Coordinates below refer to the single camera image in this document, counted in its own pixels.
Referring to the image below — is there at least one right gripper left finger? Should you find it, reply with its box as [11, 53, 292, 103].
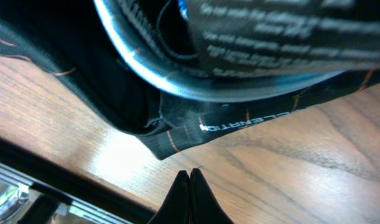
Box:
[148, 170, 190, 224]

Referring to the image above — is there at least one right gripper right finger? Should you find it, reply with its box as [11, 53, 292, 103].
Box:
[190, 168, 234, 224]

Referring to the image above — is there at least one black jersey with orange lines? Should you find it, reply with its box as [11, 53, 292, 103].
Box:
[0, 1, 380, 159]

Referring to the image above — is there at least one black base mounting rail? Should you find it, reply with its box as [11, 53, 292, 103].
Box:
[0, 138, 154, 223]

